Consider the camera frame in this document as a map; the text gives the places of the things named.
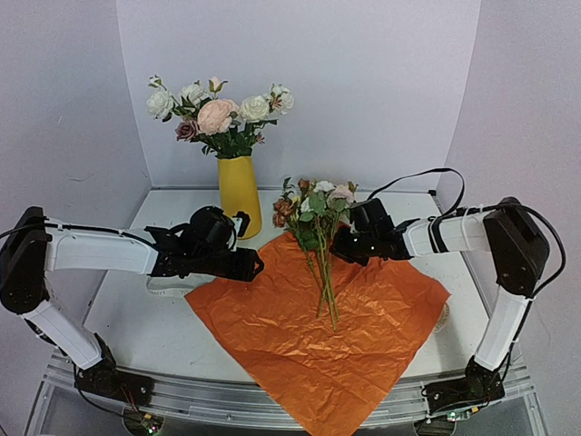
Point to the yellow ceramic vase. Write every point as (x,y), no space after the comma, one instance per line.
(239,191)

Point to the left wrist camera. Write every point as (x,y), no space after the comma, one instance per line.
(240,223)

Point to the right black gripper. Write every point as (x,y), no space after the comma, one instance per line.
(347,248)

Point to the white and pink flowers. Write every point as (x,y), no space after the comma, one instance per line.
(223,127)

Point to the orange yellow wrapping paper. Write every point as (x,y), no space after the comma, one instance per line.
(318,336)

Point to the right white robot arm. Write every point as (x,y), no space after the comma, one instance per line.
(511,233)

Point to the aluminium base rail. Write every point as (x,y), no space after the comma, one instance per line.
(183,405)

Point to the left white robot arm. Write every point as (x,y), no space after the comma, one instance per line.
(38,245)

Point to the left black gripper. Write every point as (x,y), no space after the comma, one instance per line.
(246,270)

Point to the loose bouquet flower stems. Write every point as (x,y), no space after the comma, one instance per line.
(312,211)

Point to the cream printed ribbon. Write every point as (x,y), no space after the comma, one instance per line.
(176,287)

